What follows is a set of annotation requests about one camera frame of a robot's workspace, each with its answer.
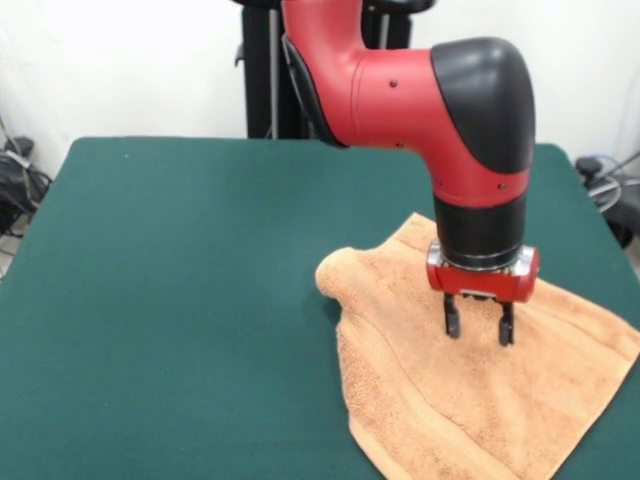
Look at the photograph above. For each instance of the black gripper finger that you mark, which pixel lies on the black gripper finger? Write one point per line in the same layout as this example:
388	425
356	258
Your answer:
506	325
452	317

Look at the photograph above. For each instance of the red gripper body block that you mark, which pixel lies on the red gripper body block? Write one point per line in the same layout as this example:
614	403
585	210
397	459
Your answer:
480	280

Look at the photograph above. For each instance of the orange terry towel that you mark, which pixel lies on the orange terry towel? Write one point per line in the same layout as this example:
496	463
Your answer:
475	380

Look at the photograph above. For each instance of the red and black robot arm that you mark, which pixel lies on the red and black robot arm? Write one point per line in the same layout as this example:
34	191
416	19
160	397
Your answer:
425	100

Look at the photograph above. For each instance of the dark green table cloth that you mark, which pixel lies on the dark green table cloth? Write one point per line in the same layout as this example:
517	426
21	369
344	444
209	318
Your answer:
150	300

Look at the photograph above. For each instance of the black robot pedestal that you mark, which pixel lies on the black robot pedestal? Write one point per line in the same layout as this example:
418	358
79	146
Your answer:
265	75

